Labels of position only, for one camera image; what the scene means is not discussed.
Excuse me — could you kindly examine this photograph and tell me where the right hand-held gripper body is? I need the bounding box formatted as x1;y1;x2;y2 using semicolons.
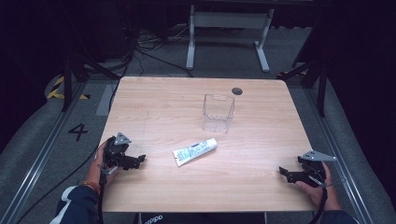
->
297;149;337;189

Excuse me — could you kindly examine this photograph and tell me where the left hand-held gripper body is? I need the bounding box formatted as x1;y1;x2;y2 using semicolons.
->
103;132;134;171

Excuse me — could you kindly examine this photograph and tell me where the white toothpaste tube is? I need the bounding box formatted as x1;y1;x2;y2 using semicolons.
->
172;137;219;168

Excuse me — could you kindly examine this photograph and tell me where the clear plastic container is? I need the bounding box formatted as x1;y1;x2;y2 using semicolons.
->
202;93;235;135

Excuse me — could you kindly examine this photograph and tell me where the person's left hand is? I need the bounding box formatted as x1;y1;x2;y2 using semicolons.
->
86;141;121;189

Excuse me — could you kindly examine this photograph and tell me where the person's right hand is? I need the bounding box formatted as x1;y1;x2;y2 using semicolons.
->
294;161;342;213

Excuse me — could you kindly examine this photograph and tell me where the grey floor tape patch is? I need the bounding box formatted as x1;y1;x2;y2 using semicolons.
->
94;83;119;118

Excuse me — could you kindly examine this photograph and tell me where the black tripod stand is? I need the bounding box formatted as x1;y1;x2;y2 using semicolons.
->
276;58;329;119
60;50;121;113

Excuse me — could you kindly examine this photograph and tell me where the person's dark torso clothing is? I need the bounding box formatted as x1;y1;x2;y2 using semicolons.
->
133;212;266;224

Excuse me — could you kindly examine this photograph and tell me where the metal floor rail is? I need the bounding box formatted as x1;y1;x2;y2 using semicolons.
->
0;81;89;224
303;88;375;224

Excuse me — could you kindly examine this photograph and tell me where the right hand-held gripper cable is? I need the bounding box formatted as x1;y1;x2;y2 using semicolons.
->
307;175;333;224

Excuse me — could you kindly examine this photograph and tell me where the hand-held gripper cable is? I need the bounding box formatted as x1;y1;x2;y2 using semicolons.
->
307;175;333;224
97;166;120;224

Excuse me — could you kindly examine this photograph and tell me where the orange bead bracelet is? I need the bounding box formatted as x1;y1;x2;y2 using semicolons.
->
80;180;101;196

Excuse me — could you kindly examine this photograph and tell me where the left hand-held gripper cable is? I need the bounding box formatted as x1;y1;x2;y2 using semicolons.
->
97;166;120;224

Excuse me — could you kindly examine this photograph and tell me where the bundle of black floor cables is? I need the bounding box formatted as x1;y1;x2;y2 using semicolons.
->
106;18;194;111

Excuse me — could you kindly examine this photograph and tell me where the white metal table frame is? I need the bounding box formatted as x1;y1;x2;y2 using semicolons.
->
185;4;276;74

